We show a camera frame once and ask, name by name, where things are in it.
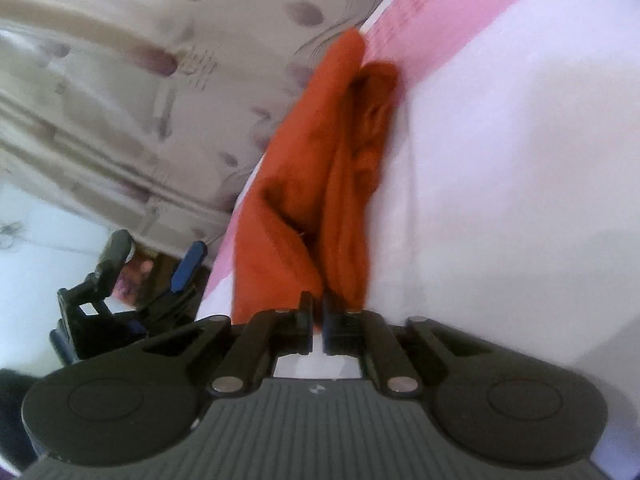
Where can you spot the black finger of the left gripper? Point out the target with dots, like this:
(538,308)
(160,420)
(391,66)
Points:
(188,266)
(117,252)

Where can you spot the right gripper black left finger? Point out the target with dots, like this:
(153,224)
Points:
(131,404)

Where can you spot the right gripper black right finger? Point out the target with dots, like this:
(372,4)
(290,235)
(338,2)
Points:
(495,403)

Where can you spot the red knit sweater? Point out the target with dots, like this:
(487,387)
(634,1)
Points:
(302,223)

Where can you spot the floral decorative item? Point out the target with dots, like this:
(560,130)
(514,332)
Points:
(142,279)

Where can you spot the beige leaf print curtain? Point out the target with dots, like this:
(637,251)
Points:
(150,115)

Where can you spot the pink white checkered bedsheet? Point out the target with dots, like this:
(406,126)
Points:
(509,200)

